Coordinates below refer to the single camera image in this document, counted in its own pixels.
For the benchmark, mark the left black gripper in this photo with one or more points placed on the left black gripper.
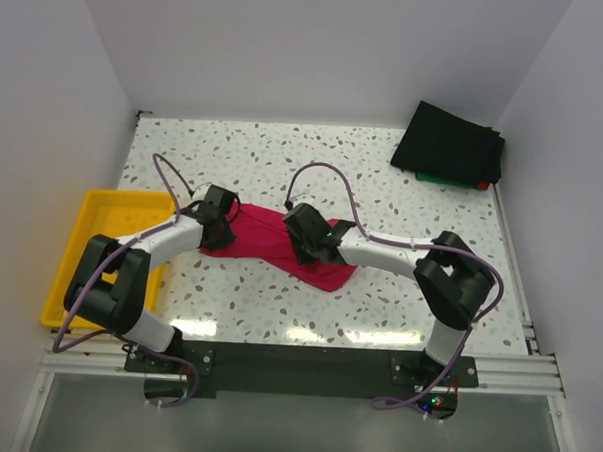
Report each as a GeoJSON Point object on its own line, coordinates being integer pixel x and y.
{"type": "Point", "coordinates": [221, 234]}

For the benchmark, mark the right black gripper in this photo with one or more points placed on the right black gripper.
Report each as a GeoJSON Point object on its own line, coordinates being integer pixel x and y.
{"type": "Point", "coordinates": [305, 247]}

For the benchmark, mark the magenta t shirt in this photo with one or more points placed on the magenta t shirt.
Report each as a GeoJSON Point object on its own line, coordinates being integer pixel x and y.
{"type": "Point", "coordinates": [260, 234]}

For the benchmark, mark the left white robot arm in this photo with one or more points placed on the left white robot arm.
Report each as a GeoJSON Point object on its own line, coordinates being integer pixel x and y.
{"type": "Point", "coordinates": [109, 285]}

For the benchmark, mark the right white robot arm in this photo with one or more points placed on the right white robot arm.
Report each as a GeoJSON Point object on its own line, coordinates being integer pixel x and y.
{"type": "Point", "coordinates": [454, 281]}

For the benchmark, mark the folded green t shirt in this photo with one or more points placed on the folded green t shirt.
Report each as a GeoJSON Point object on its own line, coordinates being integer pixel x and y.
{"type": "Point", "coordinates": [440, 180]}

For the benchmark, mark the folded black t shirt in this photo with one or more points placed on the folded black t shirt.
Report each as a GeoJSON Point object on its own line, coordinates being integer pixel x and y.
{"type": "Point", "coordinates": [444, 145]}

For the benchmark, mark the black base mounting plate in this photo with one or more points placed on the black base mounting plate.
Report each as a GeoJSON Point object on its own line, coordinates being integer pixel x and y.
{"type": "Point", "coordinates": [205, 369]}

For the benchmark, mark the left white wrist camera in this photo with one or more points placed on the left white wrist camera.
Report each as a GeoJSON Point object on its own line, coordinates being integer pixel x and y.
{"type": "Point", "coordinates": [199, 192]}

